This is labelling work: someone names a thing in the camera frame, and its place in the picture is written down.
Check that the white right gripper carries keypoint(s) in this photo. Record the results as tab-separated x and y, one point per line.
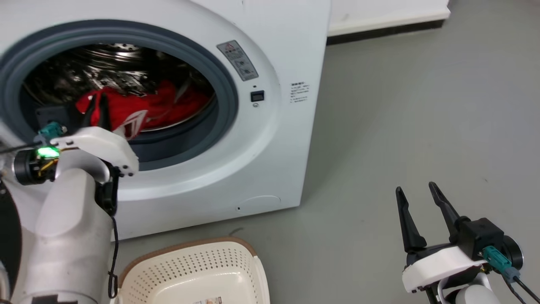
438	264

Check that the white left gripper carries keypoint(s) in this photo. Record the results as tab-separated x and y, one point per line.
105	145

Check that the red garment with white print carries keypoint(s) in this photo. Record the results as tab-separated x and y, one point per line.
162	105

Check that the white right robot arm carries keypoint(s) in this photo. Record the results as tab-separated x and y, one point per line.
476	295

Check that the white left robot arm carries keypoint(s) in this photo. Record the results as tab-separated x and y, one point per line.
67	236

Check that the dark washing machine door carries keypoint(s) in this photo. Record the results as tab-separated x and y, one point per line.
9	245

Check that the cream perforated laundry basket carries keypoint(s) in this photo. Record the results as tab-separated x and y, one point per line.
190	270

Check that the white front-load washing machine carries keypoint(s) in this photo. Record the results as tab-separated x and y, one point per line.
274	42

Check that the paper label in basket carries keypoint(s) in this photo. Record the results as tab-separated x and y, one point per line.
207	301

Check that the stainless steel washer drum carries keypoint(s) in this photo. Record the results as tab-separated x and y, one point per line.
105	67

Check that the grey rubber door gasket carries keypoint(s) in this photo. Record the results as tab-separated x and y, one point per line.
224	84

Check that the grey warning sticker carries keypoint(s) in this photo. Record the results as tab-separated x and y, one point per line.
237	60

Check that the black door latch socket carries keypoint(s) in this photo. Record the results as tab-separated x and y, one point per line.
257	96

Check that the small printed text label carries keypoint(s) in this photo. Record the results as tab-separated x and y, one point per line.
299	92

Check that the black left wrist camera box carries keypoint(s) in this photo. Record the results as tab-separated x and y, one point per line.
57	116

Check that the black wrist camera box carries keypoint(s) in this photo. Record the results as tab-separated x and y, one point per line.
57	116
481	236

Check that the teal left camera connector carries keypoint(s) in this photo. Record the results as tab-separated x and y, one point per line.
51	129

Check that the teal camera connector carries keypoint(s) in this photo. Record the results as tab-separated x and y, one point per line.
498	258
51	129

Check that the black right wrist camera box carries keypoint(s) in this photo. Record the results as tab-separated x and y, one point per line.
481	236

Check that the teal right camera connector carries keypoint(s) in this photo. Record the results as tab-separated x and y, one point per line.
498	258

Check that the white wall baseboard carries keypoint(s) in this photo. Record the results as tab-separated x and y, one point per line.
379	21

